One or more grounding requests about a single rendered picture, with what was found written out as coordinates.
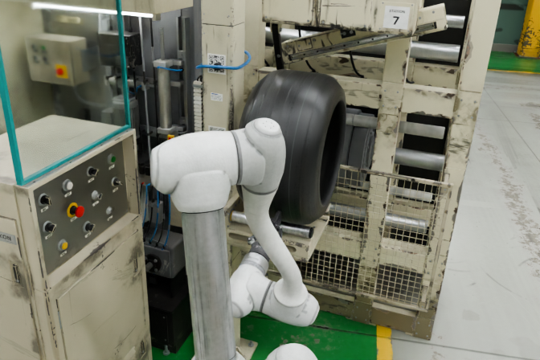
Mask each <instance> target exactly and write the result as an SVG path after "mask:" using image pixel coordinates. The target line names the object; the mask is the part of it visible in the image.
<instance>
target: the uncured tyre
mask: <svg viewBox="0 0 540 360"><path fill-rule="evenodd" d="M258 118H268V119H272V120H274V121H275V122H276V123H277V124H278V125H279V126H280V129H281V132H282V135H283V137H284V141H285V148H286V157H285V164H284V173H283V175H282V178H281V180H280V184H279V187H278V189H277V191H276V193H275V195H274V197H273V200H272V202H271V205H270V207H269V210H268V214H269V218H270V219H271V218H274V217H275V215H276V213H277V211H281V214H282V217H281V221H283V222H287V223H294V224H298V225H306V224H311V223H312V222H314V221H316V220H317V219H319V218H320V217H322V216H323V214H324V213H325V211H326V209H327V207H328V205H329V202H330V200H331V198H332V195H333V190H334V187H335V184H336V181H337V178H338V172H339V169H340V165H341V160H342V152H343V146H344V140H345V131H346V95H345V92H344V89H343V88H342V86H341V85H340V84H339V83H338V82H337V81H336V80H335V79H334V78H333V77H332V76H328V75H326V74H321V73H314V72H302V71H294V70H288V69H280V70H275V71H272V72H269V73H268V74H267V75H266V76H265V77H264V78H263V79H261V80H260V81H259V82H258V83H257V84H256V86H255V87H254V88H253V89H252V91H251V93H250V95H249V97H248V99H247V102H246V104H245V106H244V109H243V113H242V116H241V119H240V123H239V129H245V127H246V125H247V124H248V123H249V122H251V121H253V120H255V119H258Z"/></svg>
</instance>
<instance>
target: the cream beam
mask: <svg viewBox="0 0 540 360"><path fill-rule="evenodd" d="M386 6H403V7H410V13H409V19H408V25H407V30H405V29H395V28H386V27H383V20H384V14H385V7H386ZM421 7H422V0H262V22H264V23H281V24H289V25H298V26H307V27H324V28H333V29H343V30H352V31H369V32H377V33H386V34H395V35H413V34H414V32H415V30H416V28H417V22H418V17H419V10H420V8H421Z"/></svg>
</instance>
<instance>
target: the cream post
mask: <svg viewBox="0 0 540 360"><path fill-rule="evenodd" d="M201 10H202V65H204V64H206V65H207V53H211V54H218V55H225V56H226V66H231V67H237V66H239V65H241V64H243V63H244V35H245V0H201ZM243 88H244V67H242V68H240V69H238V70H230V69H226V75H222V74H215V73H209V72H208V71H207V67H203V68H202V99H203V132H206V131H209V130H208V125H211V126H216V127H221V128H226V131H232V130H237V129H239V123H240V119H241V116H242V113H243ZM211 92H213V93H218V94H223V101H217V100H212V99H211ZM237 192H238V191H237V188H236V185H234V186H231V189H230V193H229V196H228V200H227V201H229V200H230V199H231V198H232V197H233V196H234V195H235V194H236V193H237ZM227 254H228V264H229V273H230V279H231V276H232V275H233V273H234V272H235V271H236V270H237V269H238V267H239V265H240V264H241V247H236V246H232V245H228V244H227ZM233 320H234V330H235V346H238V347H239V348H240V318H236V317H233Z"/></svg>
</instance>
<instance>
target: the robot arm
mask: <svg viewBox="0 0 540 360"><path fill-rule="evenodd" d="M285 157H286V148H285V141H284V137H283V135H282V132H281V129H280V126H279V125H278V124H277V123H276V122H275V121H274V120H272V119H268V118H258V119H255V120H253V121H251V122H249V123H248V124H247V125H246V127H245V129H237V130H232V131H206V132H199V133H188V134H184V135H181V136H178V137H174V138H172V139H169V140H168V141H165V142H163V143H161V144H160V145H158V146H157V147H155V148H154V149H152V151H151V155H150V177H151V182H152V184H153V185H154V186H155V188H156V189H157V190H158V191H160V192H161V193H163V194H170V197H171V198H172V200H173V203H174V205H175V207H176V208H177V209H178V211H181V212H182V214H181V216H182V232H183V240H184V249H185V257H186V274H187V277H188V286H189V294H190V311H191V320H192V328H193V337H194V353H195V356H194V357H193V359H192V360H245V358H244V357H243V356H242V355H241V354H239V353H238V352H237V351H236V348H235V330H234V320H233V317H236V318H241V317H244V316H246V315H248V314H249V313H250V312H251V311H257V312H261V313H264V314H266V315H268V316H270V317H271V318H274V319H276V320H278V321H282V322H284V323H286V324H290V325H295V326H308V325H312V324H313V323H314V321H315V319H316V317H317V314H318V312H319V304H318V302H317V300H316V299H315V298H314V296H312V295H311V294H309V293H308V291H307V289H306V287H305V285H304V284H303V283H302V278H301V272H300V270H299V268H298V267H297V264H296V262H295V260H294V259H293V257H292V256H291V254H290V252H289V251H288V249H287V248H286V246H285V245H284V242H283V241H282V234H283V228H282V227H280V225H281V217H282V214H281V211H277V213H276V215H275V217H274V218H271V219H270V218H269V214H268V210H269V207H270V205H271V202H272V200H273V197H274V195H275V193H276V191H277V189H278V187H279V184H280V180H281V178H282V175H283V173H284V164H285ZM234 185H241V186H242V191H243V207H244V213H245V217H246V220H247V224H248V226H249V227H250V229H251V231H252V234H253V235H252V236H251V237H249V238H247V243H248V245H251V246H252V247H251V249H250V251H249V253H248V254H246V255H245V256H244V258H243V260H242V262H241V264H240V265H239V267H238V269H237V270H236V271H235V272H234V273H233V275H232V276H231V279H230V273H229V264H228V254H227V237H226V228H225V218H224V207H225V206H226V204H227V200H228V196H229V193H230V189H231V186H234ZM277 232H278V233H277ZM270 259H271V261H272V262H273V263H274V264H275V266H276V268H277V269H278V271H279V272H280V274H281V275H282V277H283V279H281V280H279V281H277V283H276V282H274V281H271V280H269V279H268V278H266V277H265V274H266V272H267V270H268V266H269V265H268V262H269V260H270ZM265 360H317V358H316V356H315V355H314V353H313V352H312V351H311V350H310V349H309V348H308V347H306V346H303V345H301V344H296V343H291V344H285V345H282V346H280V347H278V348H276V349H275V350H273V351H272V352H271V353H270V354H269V355H268V357H267V359H265Z"/></svg>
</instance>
